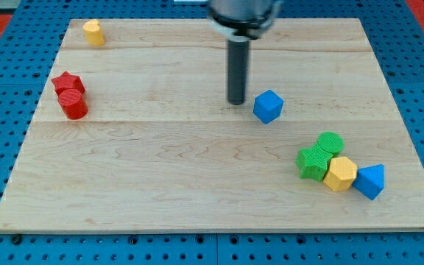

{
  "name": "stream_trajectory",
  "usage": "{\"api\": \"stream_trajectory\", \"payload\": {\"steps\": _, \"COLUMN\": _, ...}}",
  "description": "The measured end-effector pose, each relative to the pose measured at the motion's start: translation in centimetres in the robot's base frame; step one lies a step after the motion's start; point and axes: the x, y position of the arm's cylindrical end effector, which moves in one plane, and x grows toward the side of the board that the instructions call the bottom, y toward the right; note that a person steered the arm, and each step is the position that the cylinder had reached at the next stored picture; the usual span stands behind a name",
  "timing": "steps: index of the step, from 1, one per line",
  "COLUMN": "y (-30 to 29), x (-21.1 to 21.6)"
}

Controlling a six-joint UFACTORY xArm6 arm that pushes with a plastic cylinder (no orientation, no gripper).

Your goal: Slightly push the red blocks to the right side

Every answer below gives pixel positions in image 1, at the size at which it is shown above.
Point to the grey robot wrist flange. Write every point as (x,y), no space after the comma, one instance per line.
(243,19)

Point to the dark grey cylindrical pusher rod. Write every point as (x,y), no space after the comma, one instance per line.
(237,66)

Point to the blue cube block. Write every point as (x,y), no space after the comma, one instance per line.
(268,106)

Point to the green cylinder block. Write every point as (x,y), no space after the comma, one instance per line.
(331,142)

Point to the light wooden board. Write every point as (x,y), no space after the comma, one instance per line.
(162,151)

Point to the green star block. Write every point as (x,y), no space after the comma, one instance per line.
(313,162)

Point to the yellow heart block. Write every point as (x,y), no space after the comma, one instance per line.
(93,33)

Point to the yellow hexagon block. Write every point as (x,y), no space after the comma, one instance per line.
(341,174)

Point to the red cylinder block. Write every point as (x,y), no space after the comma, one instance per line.
(72,104)

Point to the red star block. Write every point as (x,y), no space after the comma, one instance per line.
(67,81)

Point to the blue triangle block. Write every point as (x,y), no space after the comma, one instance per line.
(370,180)

